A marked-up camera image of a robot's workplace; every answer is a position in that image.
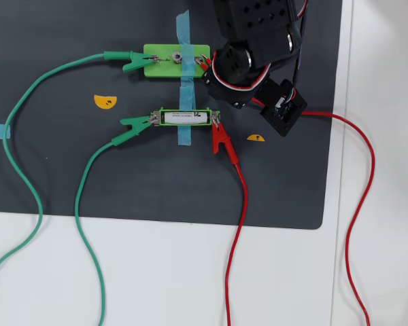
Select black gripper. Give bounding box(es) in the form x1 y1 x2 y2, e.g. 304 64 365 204
200 43 271 110

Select red alligator clip lead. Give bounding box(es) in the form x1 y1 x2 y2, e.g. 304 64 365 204
195 56 376 326
225 113 249 326

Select white AA battery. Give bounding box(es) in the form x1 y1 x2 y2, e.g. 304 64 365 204
165 111 208 124

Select green battery holder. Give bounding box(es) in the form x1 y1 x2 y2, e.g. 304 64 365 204
150 107 222 128

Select green bulb holder board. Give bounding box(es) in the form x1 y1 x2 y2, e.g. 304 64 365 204
143 43 211 79

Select green alligator clip lead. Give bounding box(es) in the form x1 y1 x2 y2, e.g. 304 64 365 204
0 50 159 274
73 114 160 326

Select long blue tape strip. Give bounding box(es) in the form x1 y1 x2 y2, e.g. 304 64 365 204
175 9 195 90

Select dark grey work mat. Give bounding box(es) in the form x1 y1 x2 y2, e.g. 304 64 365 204
0 0 343 230

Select red white black servo wire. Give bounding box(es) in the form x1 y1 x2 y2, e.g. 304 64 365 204
209 50 271 92

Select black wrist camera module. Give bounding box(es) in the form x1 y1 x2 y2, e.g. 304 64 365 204
260 78 309 137

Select black camera cable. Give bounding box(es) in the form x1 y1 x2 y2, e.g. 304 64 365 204
290 13 309 103

